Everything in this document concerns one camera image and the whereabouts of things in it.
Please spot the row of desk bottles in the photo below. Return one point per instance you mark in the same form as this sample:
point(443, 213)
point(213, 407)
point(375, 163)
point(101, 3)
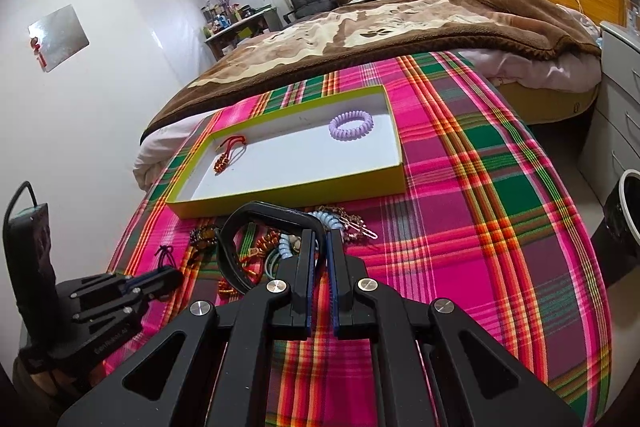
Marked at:
point(220, 19)

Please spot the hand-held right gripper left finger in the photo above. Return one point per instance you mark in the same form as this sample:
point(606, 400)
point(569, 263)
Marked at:
point(311, 277)

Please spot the yellow bed base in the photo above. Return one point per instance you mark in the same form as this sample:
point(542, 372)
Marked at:
point(550, 107)

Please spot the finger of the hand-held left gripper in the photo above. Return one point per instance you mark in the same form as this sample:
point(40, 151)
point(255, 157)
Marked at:
point(125, 309)
point(147, 281)

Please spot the black white-rimmed bin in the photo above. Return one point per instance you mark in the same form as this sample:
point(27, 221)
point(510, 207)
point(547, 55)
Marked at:
point(620, 217)

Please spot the white drawer cabinet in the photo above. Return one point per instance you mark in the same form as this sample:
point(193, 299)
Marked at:
point(615, 107)

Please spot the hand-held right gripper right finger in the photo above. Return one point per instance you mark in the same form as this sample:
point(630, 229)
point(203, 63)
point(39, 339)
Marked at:
point(334, 287)

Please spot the shiny wall mirror sheet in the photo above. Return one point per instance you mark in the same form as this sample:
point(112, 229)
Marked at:
point(57, 37)

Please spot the pink green plaid sheet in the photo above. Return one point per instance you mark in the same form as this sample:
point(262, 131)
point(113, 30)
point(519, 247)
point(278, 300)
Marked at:
point(450, 232)

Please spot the black wristband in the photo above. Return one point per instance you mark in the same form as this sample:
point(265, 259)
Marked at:
point(227, 264)

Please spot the yellow-green shallow box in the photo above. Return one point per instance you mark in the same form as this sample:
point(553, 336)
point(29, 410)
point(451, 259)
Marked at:
point(300, 157)

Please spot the brown patterned blanket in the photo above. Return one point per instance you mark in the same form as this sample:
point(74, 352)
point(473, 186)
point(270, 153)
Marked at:
point(400, 22)

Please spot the clear grey bangle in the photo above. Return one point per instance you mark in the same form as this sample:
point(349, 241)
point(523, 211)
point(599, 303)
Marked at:
point(272, 264)

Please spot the wooden desk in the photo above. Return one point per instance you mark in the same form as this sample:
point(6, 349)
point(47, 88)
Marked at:
point(235, 34)

